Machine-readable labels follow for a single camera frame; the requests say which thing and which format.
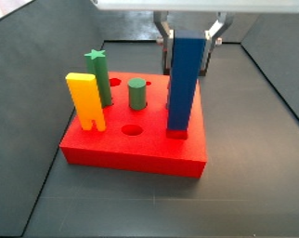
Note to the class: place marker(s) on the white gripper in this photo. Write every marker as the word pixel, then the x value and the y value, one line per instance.
pixel 221 6

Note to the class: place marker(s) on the dark blue rectangular block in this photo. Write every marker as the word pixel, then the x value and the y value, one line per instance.
pixel 186 58

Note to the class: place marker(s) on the red peg board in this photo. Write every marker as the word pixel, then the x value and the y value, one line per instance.
pixel 133 144

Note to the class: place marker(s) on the green cylinder peg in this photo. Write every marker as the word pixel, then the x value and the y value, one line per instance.
pixel 137 93

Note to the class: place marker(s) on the green star peg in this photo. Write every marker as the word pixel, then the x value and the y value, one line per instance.
pixel 96 67

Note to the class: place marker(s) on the yellow notched block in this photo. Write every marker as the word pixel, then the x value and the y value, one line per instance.
pixel 82 88

